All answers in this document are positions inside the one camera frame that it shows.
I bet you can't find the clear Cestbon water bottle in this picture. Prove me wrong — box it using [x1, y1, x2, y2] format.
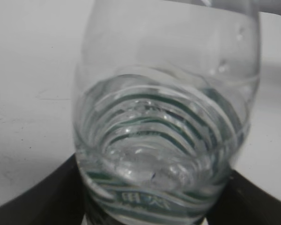
[72, 0, 260, 225]

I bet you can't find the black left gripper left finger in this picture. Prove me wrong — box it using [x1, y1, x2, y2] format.
[0, 155, 84, 225]

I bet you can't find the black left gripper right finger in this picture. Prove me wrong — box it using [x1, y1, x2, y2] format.
[207, 171, 281, 225]

